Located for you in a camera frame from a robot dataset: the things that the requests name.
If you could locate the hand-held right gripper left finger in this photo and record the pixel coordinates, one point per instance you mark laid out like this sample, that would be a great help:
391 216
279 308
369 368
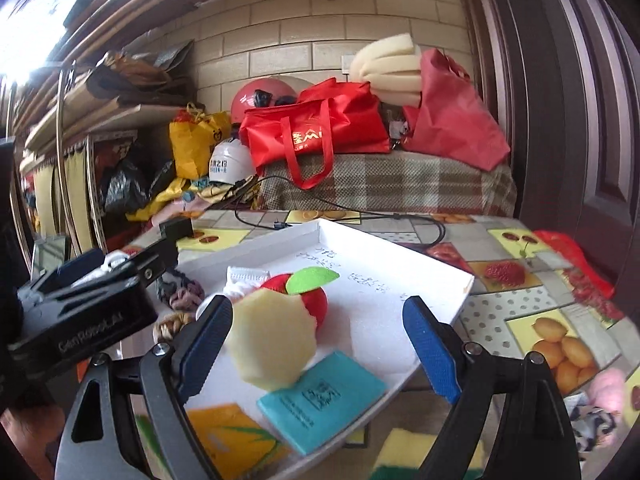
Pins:
207 345

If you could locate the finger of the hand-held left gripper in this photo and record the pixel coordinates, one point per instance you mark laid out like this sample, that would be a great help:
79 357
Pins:
175 230

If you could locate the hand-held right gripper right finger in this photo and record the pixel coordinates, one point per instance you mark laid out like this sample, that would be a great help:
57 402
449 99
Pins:
430 350

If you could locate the brown scrunchie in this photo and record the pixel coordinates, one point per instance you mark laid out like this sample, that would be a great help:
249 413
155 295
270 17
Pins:
170 327

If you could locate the white foam tray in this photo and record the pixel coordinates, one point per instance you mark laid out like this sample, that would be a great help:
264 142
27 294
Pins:
380 320

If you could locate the grey purple scrunchie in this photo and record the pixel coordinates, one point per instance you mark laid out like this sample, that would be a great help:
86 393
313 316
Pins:
182 290

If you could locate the cream scalloped sponge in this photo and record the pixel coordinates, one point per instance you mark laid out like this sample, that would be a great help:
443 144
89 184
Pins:
272 340

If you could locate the yellow green sponge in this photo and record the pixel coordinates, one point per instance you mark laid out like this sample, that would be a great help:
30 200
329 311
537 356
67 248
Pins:
415 452

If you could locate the red apple plush toy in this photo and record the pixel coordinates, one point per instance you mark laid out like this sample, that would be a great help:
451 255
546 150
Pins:
312 307

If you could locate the pink plush toy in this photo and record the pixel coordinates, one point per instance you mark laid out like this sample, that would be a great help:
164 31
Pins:
607 390

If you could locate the yellow cloth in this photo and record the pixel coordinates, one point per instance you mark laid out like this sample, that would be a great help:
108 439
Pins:
160 200

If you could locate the black plastic bag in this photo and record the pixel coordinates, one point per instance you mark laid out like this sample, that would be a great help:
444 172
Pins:
122 185

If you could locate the fruit print tablecloth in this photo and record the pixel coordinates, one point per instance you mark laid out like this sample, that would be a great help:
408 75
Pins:
500 310

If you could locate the white helmet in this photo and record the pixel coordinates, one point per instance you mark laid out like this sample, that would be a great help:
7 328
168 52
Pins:
227 162

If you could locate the yellow plastic bag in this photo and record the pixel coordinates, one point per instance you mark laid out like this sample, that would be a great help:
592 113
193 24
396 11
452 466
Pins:
192 145

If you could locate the orange yellow packet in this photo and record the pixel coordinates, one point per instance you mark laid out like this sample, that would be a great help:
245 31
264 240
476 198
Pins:
230 440

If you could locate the metal pole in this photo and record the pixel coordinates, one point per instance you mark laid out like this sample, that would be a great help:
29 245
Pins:
61 160

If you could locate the wooden shelf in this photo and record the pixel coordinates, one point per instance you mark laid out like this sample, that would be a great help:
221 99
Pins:
100 115

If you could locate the red helmet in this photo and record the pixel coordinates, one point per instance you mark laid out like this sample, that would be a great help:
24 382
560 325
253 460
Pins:
255 100

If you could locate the brown paper bags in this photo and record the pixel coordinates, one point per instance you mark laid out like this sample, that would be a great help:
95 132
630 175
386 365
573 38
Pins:
130 77

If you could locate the red tote bag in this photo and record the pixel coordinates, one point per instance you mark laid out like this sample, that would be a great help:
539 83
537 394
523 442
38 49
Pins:
310 130

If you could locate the plaid cloth cover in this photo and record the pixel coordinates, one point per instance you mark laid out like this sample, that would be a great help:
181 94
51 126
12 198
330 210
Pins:
390 185

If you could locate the red cloth bag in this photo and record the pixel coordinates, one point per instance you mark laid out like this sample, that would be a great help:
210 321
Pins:
450 115

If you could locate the cream foam roll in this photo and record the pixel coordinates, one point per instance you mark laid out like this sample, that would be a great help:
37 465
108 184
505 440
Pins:
385 65

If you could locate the brown panel door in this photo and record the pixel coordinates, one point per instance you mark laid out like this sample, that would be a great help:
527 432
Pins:
575 110

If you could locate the wall socket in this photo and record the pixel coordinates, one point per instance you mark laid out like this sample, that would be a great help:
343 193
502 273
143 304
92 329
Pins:
346 62

